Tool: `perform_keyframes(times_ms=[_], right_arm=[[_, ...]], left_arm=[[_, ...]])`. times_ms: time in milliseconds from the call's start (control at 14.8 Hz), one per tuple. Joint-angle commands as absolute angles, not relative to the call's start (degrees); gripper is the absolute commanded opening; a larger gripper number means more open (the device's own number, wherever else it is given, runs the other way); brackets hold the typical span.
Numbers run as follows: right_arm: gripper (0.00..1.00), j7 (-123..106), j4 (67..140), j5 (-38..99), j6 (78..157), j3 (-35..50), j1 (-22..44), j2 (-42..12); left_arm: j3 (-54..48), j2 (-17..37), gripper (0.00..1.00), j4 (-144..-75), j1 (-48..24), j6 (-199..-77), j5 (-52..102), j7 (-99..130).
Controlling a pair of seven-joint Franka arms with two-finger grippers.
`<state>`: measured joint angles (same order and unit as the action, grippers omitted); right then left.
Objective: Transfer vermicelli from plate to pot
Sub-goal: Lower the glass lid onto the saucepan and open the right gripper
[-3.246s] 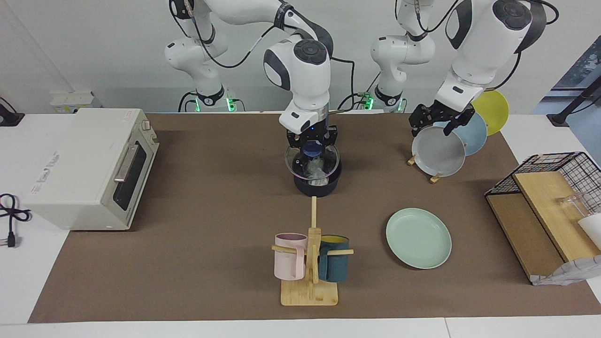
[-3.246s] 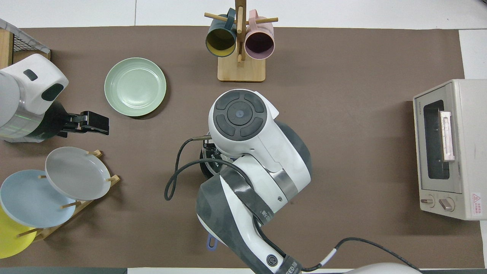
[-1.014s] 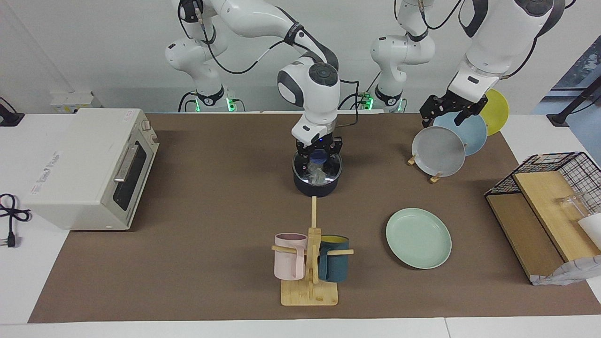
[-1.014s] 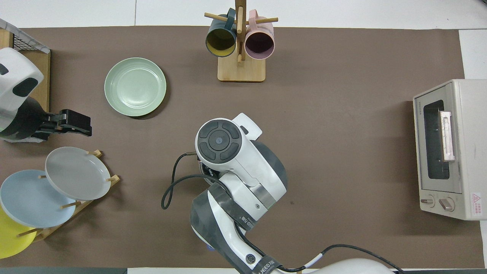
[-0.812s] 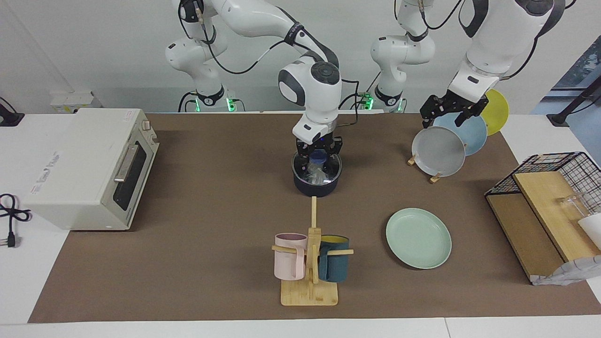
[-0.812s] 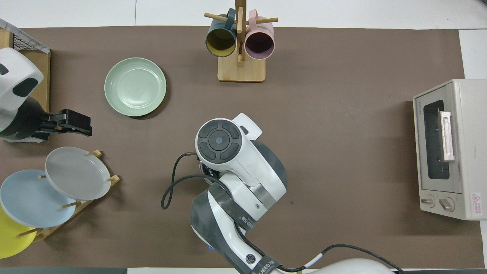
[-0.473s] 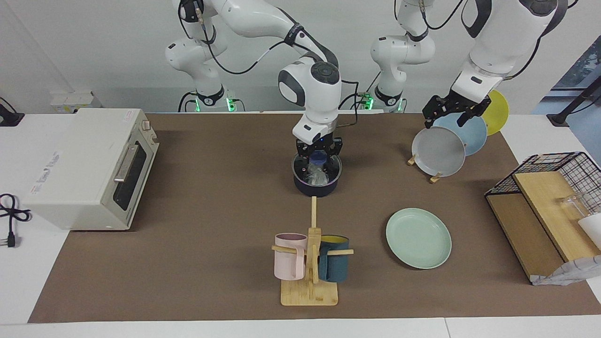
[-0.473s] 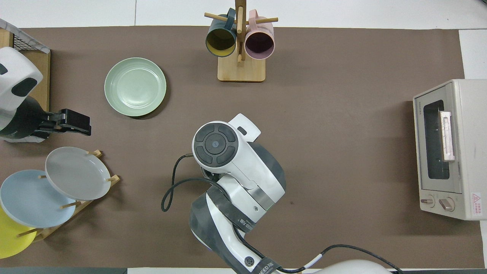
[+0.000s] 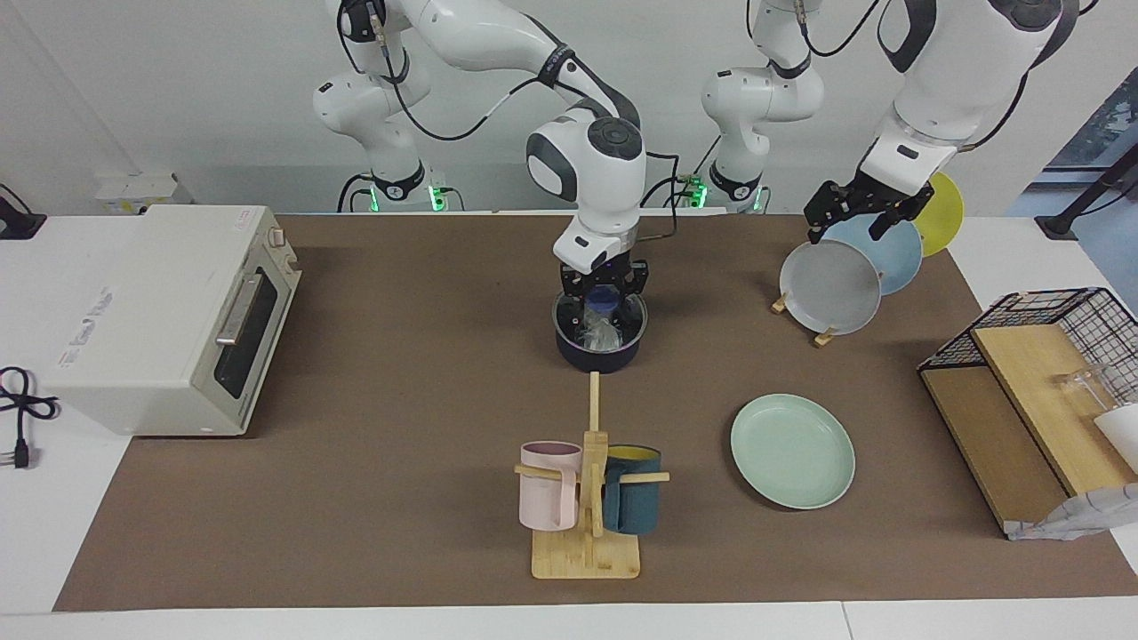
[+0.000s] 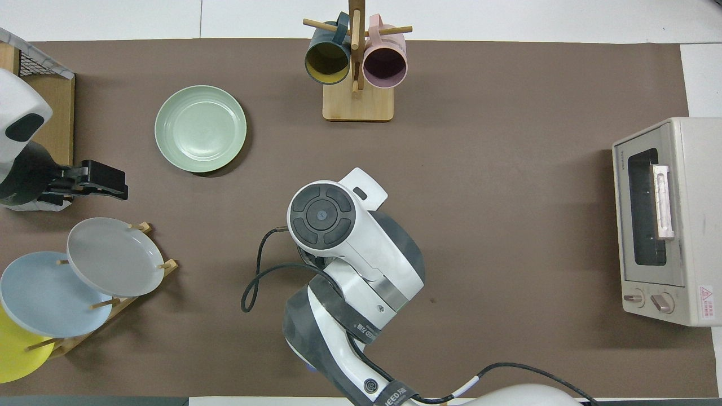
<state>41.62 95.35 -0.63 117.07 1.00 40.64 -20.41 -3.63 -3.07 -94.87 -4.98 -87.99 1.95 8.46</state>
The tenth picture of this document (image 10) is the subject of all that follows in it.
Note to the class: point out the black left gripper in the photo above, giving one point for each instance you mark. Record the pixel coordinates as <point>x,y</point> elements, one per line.
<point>22,175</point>

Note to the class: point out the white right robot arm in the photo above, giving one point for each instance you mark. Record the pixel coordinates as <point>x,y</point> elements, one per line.
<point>361,254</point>

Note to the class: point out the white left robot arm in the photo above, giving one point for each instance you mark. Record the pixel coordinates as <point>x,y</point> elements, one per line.
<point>22,101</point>

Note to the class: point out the grey plate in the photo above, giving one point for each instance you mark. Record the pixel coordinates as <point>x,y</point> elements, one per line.
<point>113,256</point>

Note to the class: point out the light green plate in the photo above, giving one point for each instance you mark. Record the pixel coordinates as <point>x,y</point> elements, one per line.
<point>200,129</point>

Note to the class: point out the light blue plate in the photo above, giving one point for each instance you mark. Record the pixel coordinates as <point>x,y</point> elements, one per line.
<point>45,299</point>

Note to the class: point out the wooden plate rack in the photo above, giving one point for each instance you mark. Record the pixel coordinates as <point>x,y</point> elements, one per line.
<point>67,344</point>

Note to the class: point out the yellow plate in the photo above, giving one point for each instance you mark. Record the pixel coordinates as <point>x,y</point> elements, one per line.
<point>17,355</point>

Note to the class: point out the dark teal mug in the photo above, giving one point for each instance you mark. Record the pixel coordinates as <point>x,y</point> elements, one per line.
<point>327,59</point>

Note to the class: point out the wooden mug tree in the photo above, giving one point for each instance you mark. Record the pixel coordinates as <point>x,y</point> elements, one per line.
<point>358,107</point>

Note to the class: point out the pink mug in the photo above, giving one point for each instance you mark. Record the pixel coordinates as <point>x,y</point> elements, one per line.
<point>385,65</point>

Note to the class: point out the brown table mat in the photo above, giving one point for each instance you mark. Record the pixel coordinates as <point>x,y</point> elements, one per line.
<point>507,197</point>

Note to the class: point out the white toaster oven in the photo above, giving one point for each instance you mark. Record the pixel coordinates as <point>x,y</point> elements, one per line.
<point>694,225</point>

